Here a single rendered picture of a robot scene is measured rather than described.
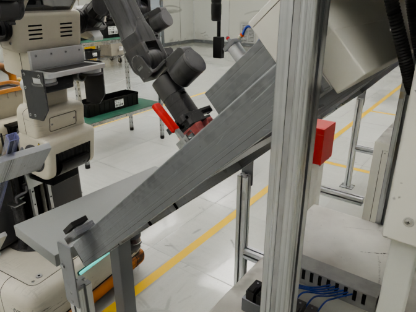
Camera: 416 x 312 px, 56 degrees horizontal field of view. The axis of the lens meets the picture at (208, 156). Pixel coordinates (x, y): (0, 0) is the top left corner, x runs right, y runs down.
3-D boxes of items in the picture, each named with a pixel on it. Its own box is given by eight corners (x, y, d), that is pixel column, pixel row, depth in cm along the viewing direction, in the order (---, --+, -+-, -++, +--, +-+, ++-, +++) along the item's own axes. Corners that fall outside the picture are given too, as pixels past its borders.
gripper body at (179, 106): (215, 111, 87) (197, 84, 88) (186, 122, 80) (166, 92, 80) (198, 125, 92) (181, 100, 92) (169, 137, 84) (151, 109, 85)
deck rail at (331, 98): (240, 169, 142) (230, 155, 142) (242, 168, 143) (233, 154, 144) (428, 39, 95) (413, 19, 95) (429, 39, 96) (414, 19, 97)
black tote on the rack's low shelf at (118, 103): (88, 118, 313) (86, 104, 309) (75, 114, 322) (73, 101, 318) (139, 103, 356) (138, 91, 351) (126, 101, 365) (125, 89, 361)
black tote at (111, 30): (78, 41, 290) (77, 25, 286) (64, 39, 300) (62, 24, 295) (134, 34, 333) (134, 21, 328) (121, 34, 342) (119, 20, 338)
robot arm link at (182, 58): (153, 57, 92) (129, 62, 85) (181, 23, 85) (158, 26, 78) (182, 98, 91) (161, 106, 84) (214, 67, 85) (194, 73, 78)
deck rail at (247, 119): (85, 267, 91) (72, 244, 92) (92, 262, 92) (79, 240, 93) (325, 90, 44) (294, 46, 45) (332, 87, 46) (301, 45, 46)
